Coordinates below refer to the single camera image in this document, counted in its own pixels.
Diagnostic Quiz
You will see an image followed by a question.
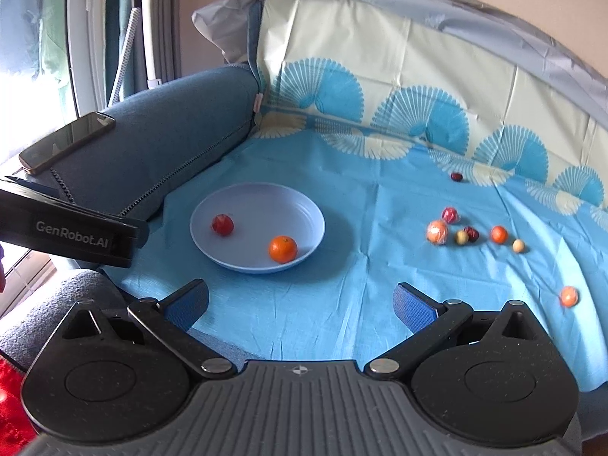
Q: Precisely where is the white window frame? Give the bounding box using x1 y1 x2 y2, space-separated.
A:
66 0 184 119

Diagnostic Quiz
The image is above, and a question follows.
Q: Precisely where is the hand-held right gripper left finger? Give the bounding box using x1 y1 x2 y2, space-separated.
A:
62 279 237 381

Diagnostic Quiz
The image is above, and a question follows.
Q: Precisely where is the grey cover sheet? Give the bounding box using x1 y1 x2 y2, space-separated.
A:
191 0 608 119

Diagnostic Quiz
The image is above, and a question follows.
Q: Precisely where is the grey fuzzy cushion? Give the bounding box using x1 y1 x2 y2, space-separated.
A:
0 268 131 374

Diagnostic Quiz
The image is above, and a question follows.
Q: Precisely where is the striped pole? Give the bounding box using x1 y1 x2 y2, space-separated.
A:
108 8 142 108

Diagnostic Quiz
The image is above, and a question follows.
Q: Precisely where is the red fuzzy cloth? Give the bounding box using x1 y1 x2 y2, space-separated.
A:
0 355 38 456

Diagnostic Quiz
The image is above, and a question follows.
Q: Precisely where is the light blue bowl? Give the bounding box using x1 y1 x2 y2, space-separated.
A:
190 182 326 274

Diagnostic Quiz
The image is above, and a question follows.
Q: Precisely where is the orange fruit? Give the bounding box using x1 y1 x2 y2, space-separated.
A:
426 220 449 246

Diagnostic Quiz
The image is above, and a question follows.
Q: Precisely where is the blue fan-patterned tablecloth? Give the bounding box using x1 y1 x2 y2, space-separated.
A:
102 0 608 393

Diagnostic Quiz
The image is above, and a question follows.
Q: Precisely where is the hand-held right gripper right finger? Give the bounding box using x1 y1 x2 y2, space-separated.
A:
363 282 542 381

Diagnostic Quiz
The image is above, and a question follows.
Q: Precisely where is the large orange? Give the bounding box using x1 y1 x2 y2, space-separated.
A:
268 235 298 264

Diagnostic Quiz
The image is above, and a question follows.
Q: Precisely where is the black smartphone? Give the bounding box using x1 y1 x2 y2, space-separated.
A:
19 111 117 175

